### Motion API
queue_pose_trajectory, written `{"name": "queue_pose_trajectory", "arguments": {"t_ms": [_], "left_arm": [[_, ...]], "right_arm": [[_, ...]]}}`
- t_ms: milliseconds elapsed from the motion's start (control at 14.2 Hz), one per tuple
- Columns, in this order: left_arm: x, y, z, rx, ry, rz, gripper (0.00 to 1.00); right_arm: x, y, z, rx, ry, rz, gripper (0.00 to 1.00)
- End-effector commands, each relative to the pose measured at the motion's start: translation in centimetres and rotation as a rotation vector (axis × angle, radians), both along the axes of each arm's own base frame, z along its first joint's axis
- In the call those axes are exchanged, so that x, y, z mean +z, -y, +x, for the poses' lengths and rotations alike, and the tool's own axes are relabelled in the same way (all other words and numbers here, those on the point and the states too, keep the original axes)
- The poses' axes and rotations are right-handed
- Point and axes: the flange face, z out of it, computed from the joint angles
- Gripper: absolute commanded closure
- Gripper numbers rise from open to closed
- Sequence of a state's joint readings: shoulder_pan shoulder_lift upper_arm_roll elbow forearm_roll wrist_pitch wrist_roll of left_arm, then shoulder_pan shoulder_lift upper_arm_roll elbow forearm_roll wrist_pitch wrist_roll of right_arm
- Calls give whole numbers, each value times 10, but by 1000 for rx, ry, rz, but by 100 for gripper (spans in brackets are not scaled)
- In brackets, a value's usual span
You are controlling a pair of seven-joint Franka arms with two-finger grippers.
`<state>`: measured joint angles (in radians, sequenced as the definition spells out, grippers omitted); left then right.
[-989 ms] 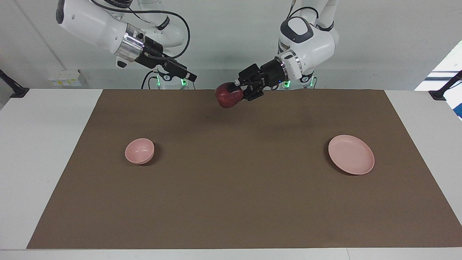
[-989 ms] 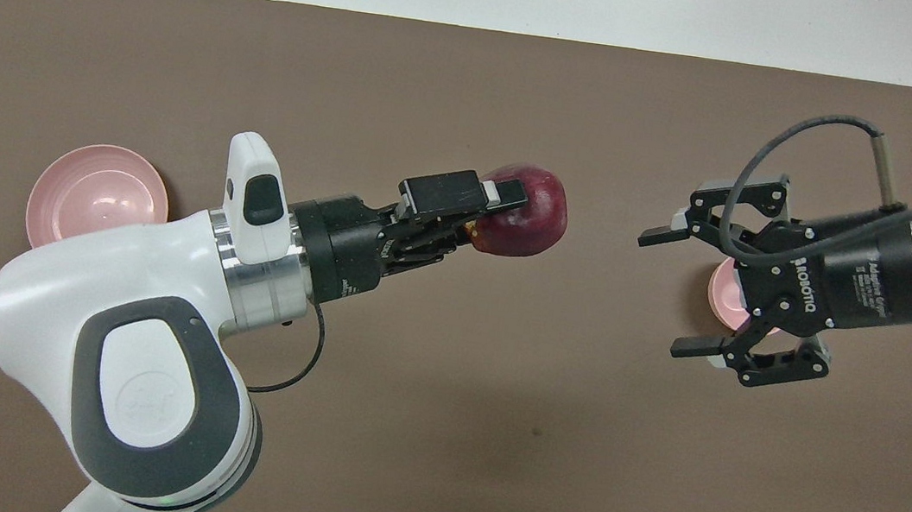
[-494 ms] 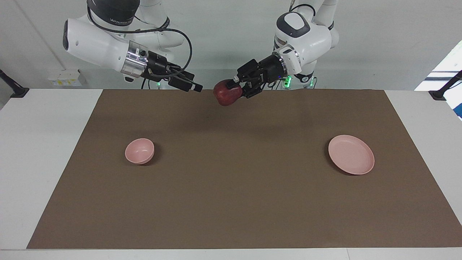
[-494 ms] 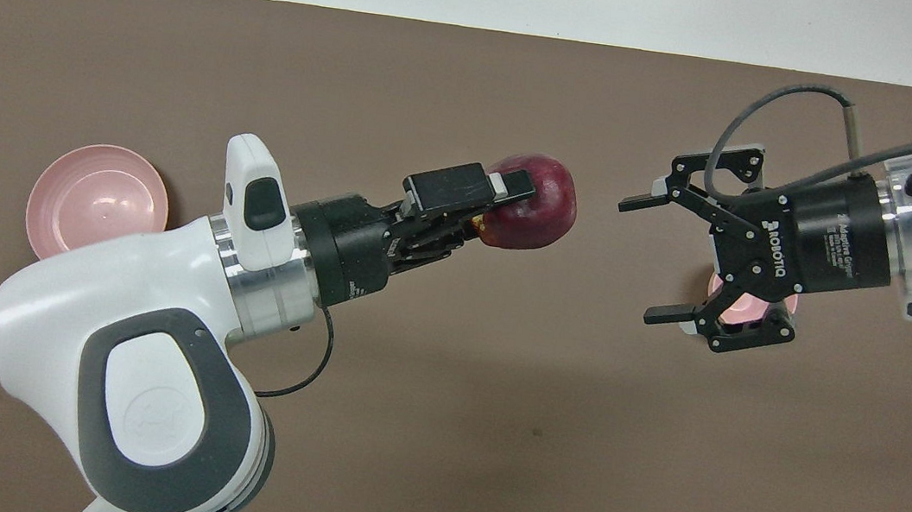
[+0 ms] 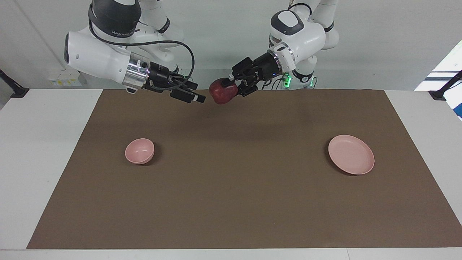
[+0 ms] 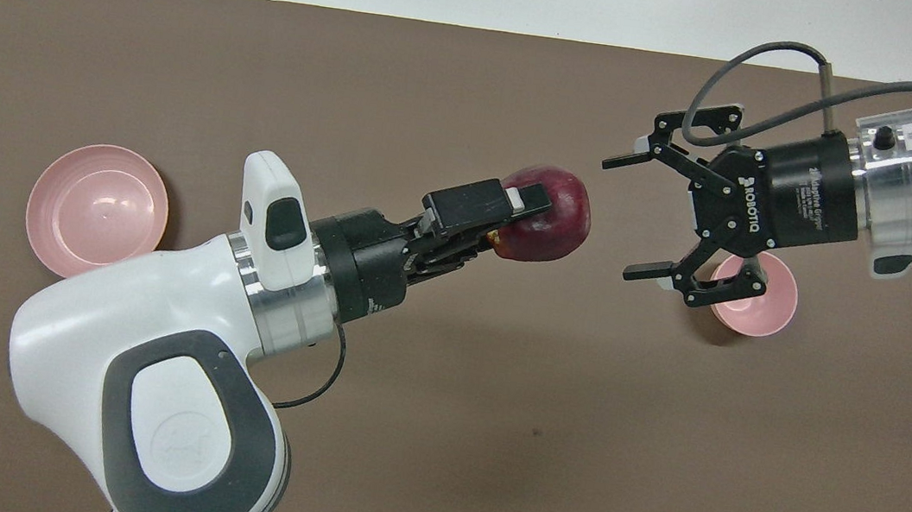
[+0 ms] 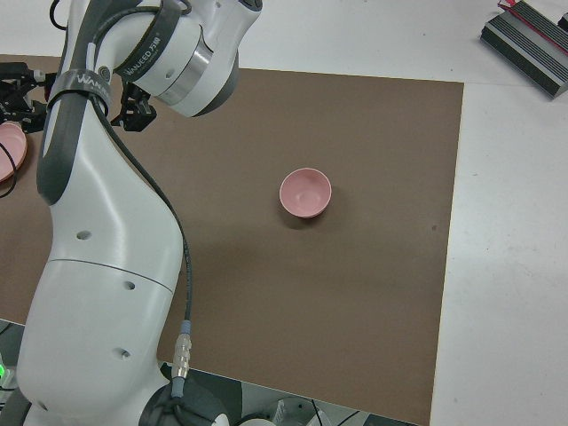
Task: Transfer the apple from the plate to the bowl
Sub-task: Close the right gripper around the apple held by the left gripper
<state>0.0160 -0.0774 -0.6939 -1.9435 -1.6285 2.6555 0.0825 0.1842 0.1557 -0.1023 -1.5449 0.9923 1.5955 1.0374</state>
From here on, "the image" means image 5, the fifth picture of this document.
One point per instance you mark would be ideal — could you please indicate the black clamp stand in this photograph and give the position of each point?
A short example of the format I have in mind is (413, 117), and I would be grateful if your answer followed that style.
(438, 94)
(18, 92)

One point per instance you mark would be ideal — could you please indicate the pink plate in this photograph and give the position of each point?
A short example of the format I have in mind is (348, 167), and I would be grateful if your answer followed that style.
(352, 155)

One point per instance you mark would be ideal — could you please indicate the pink bowl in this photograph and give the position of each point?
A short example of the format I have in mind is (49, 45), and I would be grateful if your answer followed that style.
(139, 151)

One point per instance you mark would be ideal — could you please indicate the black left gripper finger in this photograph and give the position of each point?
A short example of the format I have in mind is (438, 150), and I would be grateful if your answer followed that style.
(247, 90)
(232, 80)

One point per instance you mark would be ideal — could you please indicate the dark red apple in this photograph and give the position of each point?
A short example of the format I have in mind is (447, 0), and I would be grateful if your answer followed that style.
(222, 93)

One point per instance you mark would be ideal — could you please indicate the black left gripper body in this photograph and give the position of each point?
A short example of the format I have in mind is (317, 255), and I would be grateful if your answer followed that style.
(258, 70)

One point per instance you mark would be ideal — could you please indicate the brown table mat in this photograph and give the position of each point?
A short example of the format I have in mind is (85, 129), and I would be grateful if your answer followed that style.
(231, 202)

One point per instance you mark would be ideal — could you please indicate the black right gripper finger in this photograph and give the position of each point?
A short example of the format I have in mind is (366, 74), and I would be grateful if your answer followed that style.
(186, 95)
(189, 85)

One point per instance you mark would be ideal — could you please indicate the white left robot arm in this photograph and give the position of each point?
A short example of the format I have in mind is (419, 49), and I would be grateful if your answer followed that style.
(310, 36)

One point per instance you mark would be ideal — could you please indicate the white wall socket box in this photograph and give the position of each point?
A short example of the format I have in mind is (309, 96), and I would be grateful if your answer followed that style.
(59, 79)

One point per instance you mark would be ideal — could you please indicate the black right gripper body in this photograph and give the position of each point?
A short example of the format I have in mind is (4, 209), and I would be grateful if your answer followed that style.
(162, 79)

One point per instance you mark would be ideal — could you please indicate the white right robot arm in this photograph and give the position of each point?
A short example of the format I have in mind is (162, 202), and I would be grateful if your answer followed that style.
(94, 54)

